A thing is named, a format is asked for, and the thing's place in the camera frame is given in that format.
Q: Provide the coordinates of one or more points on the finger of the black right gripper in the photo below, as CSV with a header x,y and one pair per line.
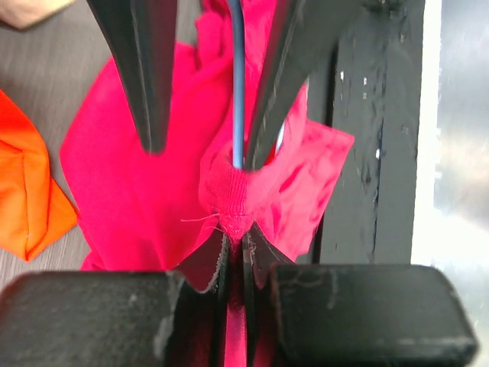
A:
x,y
141,34
302,35

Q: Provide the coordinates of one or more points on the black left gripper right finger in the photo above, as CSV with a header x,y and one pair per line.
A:
x,y
259,256

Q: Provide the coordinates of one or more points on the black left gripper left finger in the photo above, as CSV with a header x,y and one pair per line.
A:
x,y
199,319

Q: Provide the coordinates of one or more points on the light blue wire hanger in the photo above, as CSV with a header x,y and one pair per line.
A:
x,y
238,84

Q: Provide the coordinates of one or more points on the magenta t shirt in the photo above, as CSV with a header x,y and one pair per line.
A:
x,y
148,212

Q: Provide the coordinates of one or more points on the orange t shirt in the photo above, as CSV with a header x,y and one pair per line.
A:
x,y
35,212

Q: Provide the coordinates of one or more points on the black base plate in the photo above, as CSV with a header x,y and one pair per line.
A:
x,y
369,86

